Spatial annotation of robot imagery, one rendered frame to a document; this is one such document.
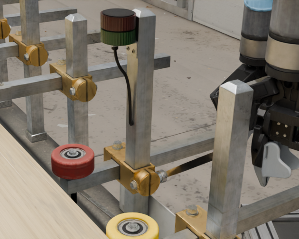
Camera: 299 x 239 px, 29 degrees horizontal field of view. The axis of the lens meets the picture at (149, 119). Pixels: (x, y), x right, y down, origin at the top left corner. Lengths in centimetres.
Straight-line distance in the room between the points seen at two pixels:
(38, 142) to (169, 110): 195
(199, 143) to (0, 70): 73
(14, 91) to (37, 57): 22
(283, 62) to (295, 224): 139
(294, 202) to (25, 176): 49
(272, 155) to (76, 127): 54
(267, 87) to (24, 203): 42
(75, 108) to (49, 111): 214
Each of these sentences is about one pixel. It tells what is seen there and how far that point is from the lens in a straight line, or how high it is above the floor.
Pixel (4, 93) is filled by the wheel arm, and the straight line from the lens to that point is 124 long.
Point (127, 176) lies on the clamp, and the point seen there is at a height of 85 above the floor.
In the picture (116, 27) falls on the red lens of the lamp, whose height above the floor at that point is 116.
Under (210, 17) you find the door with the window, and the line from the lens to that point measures 509.
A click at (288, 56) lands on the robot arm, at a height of 117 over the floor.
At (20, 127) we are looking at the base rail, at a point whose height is 70.
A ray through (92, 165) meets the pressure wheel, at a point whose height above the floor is 89.
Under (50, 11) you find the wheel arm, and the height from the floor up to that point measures 96.
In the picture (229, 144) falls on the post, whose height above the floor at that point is 104.
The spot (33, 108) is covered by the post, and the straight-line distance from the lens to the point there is 153.
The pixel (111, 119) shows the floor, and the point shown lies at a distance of 330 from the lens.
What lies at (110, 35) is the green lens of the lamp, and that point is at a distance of 96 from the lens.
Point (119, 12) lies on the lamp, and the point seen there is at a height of 117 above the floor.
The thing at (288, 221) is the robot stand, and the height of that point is 21.
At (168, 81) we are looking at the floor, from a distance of 387.
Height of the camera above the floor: 143
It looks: 26 degrees down
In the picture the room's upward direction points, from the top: 2 degrees clockwise
